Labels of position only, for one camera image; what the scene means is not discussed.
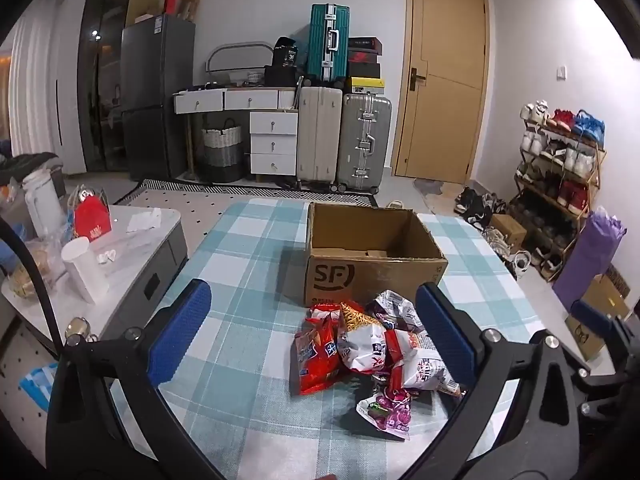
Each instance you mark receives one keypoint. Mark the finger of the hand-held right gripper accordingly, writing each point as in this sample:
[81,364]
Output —
[592,316]
[602,387]

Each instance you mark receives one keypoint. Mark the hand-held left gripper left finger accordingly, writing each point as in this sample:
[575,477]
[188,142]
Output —
[180,332]

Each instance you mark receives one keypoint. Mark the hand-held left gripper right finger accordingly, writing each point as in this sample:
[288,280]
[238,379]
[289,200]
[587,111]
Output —
[445,335]

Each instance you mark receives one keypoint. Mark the white red-lettered snack packet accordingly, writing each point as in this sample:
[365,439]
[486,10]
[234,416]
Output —
[430,367]

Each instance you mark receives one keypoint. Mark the silver purple snack packet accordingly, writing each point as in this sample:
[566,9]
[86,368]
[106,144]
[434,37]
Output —
[397,310]

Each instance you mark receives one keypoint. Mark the red dark-print snack packet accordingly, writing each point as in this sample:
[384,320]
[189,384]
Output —
[400,367]

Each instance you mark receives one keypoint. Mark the white fries snack packet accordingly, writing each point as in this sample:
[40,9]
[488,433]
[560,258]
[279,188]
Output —
[362,342]

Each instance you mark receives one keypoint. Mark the purple grape candy packet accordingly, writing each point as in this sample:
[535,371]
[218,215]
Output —
[387,415]

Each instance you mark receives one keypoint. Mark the brown cardboard box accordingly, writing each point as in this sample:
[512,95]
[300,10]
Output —
[370,265]

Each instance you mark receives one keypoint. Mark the red blue-label snack packet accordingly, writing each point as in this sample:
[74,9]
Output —
[317,355]

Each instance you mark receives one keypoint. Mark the flat cardboard box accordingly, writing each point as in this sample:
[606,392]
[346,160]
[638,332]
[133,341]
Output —
[597,305]

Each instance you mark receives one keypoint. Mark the purple paper bag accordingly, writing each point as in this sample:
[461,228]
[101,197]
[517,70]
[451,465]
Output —
[590,255]

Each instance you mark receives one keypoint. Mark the grey side table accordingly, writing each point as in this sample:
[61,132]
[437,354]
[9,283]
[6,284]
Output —
[140,247]

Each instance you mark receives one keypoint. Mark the checked tablecloth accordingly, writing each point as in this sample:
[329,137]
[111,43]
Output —
[240,260]

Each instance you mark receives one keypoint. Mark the small metal jar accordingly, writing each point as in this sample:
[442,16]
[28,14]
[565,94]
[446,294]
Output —
[77,330]

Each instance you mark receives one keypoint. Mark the white cup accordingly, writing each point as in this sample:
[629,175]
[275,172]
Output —
[82,270]

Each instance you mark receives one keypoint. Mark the white tissue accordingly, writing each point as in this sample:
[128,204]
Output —
[144,220]

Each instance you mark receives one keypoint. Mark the small cardboard box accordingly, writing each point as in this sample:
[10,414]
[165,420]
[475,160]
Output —
[509,230]

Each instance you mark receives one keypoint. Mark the pile of dark shoes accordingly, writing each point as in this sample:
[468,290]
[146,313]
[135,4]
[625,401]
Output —
[475,207]

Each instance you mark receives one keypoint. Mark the red gift bag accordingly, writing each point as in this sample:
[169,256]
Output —
[92,220]

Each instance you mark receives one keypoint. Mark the grey door mat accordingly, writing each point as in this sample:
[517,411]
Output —
[429,186]

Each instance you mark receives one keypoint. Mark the blue striped packet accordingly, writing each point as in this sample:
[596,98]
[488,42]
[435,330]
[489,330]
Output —
[39,385]

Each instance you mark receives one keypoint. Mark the shoe rack with shoes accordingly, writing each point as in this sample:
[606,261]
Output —
[575,160]

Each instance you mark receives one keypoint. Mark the clear bag of food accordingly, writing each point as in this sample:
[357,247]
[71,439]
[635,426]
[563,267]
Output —
[35,270]

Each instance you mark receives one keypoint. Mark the white jug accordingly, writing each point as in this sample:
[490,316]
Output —
[45,205]

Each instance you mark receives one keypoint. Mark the woven basket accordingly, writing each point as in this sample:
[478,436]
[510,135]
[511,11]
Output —
[222,147]

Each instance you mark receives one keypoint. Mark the silver suitcase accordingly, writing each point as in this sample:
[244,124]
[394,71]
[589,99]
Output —
[364,140]

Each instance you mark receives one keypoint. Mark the dark cloth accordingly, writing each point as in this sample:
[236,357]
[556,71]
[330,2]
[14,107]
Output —
[30,165]

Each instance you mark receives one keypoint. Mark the white desk with drawers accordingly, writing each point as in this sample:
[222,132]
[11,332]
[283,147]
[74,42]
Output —
[272,125]

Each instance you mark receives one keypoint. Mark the dark grey fridge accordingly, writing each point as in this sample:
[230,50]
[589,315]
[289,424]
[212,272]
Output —
[155,100]

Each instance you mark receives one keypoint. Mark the beige suitcase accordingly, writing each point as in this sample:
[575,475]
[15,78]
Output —
[319,135]

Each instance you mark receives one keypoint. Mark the white wardrobe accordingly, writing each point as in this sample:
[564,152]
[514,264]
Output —
[72,110]

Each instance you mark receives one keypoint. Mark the wooden door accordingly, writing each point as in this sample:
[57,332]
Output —
[440,85]

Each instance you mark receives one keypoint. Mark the dark glass cabinet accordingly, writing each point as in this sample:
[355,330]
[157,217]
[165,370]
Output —
[100,85]

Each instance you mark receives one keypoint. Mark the yellow black shoe box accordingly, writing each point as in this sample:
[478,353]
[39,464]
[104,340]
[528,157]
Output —
[365,85]

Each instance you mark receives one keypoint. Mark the black case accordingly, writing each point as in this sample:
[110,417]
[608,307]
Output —
[282,76]

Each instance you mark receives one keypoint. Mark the white curtain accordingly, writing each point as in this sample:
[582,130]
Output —
[32,85]

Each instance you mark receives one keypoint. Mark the black red shoe box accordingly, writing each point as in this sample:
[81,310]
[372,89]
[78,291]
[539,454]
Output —
[364,57]

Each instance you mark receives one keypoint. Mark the black printed bag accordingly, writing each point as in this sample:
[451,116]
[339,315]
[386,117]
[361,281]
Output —
[285,51]

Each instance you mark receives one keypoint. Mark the teal suitcase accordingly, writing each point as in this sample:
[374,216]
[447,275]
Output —
[325,40]

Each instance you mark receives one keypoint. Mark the brown paper bag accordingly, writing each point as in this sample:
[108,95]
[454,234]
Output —
[191,2]

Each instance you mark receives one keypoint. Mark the light switch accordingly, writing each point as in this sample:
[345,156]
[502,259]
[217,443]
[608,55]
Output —
[562,73]

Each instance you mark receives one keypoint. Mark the silver metal frame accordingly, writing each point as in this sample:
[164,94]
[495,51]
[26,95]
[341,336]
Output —
[240,45]

